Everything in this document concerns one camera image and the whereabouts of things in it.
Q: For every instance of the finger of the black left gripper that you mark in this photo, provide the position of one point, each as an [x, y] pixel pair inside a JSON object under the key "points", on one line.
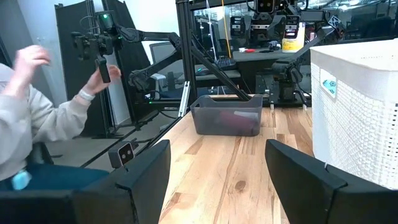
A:
{"points": [[275, 26], [247, 28]]}

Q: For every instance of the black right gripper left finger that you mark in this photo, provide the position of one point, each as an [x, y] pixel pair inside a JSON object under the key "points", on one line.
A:
{"points": [[93, 208]]}

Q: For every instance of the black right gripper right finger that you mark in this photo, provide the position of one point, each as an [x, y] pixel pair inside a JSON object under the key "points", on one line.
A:
{"points": [[311, 202]]}

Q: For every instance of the pink bandage roll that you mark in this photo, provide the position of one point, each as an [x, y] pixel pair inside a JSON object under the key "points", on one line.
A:
{"points": [[236, 124]]}

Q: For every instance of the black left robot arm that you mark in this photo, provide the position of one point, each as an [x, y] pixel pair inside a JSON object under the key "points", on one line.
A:
{"points": [[289, 71]]}

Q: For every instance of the white plastic laundry basket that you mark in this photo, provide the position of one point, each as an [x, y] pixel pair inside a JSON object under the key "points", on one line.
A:
{"points": [[357, 124]]}

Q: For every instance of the grey translucent plastic bin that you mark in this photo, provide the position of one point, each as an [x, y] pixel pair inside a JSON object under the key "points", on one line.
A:
{"points": [[205, 124]]}

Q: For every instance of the yellow white wipes canister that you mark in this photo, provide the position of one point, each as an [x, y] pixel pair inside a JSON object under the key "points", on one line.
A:
{"points": [[292, 43]]}

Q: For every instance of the dark side desk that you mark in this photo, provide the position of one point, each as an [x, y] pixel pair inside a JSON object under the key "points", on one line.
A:
{"points": [[255, 62]]}

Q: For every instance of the black keyboard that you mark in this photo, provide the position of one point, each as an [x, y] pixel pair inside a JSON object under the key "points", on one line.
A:
{"points": [[225, 63]]}

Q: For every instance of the small light blue object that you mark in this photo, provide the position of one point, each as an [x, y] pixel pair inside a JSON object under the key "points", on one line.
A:
{"points": [[21, 180]]}

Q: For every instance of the person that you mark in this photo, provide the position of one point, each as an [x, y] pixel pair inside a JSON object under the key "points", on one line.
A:
{"points": [[31, 124]]}

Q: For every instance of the black partition panel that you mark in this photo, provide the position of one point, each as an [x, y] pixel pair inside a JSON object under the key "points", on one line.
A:
{"points": [[74, 93]]}

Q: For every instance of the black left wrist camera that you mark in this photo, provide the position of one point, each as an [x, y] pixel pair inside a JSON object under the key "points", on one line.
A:
{"points": [[264, 6]]}

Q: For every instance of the grey table-level camera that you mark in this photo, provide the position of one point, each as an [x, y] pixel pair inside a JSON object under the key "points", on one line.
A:
{"points": [[124, 154]]}

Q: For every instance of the silver frame bracket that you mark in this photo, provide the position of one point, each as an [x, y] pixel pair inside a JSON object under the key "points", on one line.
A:
{"points": [[184, 99]]}

